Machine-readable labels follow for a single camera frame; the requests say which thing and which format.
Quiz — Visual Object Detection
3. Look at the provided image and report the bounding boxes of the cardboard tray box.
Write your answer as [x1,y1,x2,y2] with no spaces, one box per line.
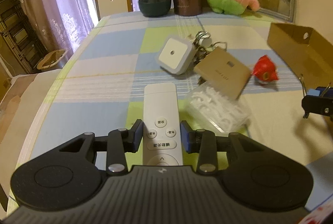
[267,23,333,89]

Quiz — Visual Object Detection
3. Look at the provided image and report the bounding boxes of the checkered tablecloth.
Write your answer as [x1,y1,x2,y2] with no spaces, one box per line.
[6,7,333,214]

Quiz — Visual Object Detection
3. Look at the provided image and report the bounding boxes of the clear box of floss picks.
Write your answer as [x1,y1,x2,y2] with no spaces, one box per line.
[185,83,250,136]

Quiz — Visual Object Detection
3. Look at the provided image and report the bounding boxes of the gold TP-Link square router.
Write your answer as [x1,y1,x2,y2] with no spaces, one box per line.
[194,47,251,100]

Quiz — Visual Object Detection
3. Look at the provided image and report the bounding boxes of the dark wooden folding rack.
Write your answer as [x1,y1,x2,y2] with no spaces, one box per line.
[1,0,47,74]

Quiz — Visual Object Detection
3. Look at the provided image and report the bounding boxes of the red toy figure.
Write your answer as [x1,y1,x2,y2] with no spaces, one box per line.
[252,55,279,85]

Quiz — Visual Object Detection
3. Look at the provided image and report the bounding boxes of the beige basket on floor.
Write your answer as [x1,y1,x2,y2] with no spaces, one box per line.
[37,49,68,72]

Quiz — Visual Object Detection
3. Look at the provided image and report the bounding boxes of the white square night light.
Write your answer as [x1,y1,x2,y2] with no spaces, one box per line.
[156,36,196,75]

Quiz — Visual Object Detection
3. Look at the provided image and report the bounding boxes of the blue binder clip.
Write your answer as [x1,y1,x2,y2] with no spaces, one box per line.
[299,74,332,98]

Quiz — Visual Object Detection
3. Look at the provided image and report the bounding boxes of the white remote control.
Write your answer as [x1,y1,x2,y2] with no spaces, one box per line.
[142,82,183,166]

